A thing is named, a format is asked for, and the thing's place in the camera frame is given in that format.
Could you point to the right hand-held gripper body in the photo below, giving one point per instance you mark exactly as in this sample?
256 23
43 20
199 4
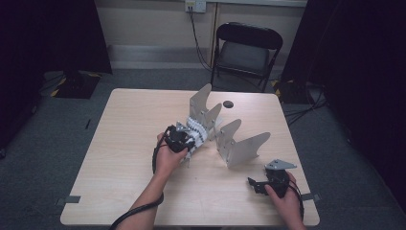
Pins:
278 179

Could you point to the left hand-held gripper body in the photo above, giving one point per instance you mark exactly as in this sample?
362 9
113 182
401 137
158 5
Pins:
177 139

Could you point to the white patterned cloth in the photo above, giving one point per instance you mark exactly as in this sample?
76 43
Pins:
198 131

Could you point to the grey metal expandable rack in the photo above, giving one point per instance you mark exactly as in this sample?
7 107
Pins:
242 150

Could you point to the person's left hand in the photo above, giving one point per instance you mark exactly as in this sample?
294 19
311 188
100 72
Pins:
166 159

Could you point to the person's right hand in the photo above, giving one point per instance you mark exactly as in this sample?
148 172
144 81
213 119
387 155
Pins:
288 202

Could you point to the grey tape strip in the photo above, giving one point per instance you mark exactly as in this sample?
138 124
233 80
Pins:
68 200
311 197

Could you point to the black round table grommet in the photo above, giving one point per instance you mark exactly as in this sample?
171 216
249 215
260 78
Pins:
228 104

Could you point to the black folding chair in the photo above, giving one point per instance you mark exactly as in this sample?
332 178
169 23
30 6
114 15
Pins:
245 56

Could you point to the black stand base yellow tape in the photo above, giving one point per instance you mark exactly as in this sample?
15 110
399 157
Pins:
76 85

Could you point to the black curtain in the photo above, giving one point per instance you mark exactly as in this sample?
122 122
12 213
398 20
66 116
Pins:
48 38
360 64

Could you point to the beige wall conduit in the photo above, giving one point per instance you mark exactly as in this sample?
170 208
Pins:
213 32

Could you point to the white wall socket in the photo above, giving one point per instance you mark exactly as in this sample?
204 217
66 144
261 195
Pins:
195 5

